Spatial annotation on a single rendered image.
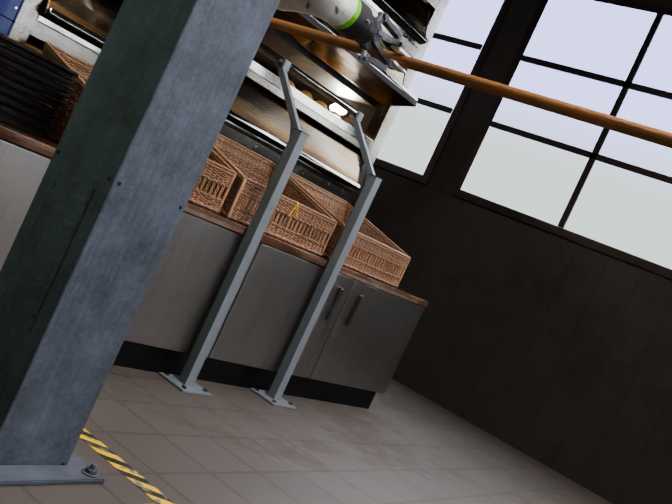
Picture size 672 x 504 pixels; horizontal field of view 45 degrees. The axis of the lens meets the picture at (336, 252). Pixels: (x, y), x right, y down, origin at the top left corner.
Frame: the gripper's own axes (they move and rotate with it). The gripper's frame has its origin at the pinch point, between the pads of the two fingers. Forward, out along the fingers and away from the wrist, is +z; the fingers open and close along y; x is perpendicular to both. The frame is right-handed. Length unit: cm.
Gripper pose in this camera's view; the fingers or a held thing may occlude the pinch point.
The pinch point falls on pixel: (398, 59)
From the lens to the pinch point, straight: 218.4
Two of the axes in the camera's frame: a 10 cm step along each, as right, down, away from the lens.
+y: -4.2, 9.1, 0.2
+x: 7.2, 3.5, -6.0
